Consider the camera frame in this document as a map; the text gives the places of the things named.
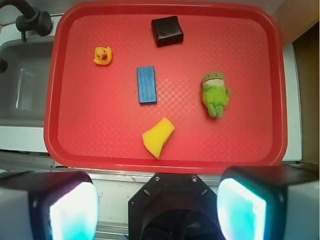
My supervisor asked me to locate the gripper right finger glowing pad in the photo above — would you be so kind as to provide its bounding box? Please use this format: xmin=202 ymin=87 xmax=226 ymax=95
xmin=217 ymin=165 xmax=320 ymax=240

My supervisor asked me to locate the blue rectangular block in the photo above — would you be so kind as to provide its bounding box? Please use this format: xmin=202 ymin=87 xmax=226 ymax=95
xmin=136 ymin=66 xmax=157 ymax=104

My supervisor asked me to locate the black square block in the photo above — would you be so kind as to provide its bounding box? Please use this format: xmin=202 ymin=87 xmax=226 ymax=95
xmin=151 ymin=15 xmax=184 ymax=47

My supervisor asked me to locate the red plastic tray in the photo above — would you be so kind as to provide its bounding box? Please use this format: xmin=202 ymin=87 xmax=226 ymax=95
xmin=44 ymin=0 xmax=288 ymax=174

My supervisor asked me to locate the grey sink basin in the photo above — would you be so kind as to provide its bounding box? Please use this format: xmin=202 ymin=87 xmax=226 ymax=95
xmin=0 ymin=14 xmax=62 ymax=154

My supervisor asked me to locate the yellow sponge piece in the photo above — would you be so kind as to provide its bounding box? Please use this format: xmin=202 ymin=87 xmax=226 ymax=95
xmin=142 ymin=117 xmax=175 ymax=160

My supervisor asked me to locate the black faucet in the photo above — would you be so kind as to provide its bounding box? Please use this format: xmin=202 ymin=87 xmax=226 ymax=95
xmin=0 ymin=0 xmax=53 ymax=42

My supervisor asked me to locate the yellow rubber duck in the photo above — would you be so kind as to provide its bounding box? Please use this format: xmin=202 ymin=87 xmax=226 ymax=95
xmin=93 ymin=46 xmax=112 ymax=66

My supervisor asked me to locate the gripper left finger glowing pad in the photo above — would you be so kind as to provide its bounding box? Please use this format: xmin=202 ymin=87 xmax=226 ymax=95
xmin=0 ymin=171 xmax=99 ymax=240

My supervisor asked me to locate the green plush frog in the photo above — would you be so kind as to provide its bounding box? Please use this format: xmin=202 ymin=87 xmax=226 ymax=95
xmin=201 ymin=72 xmax=232 ymax=119

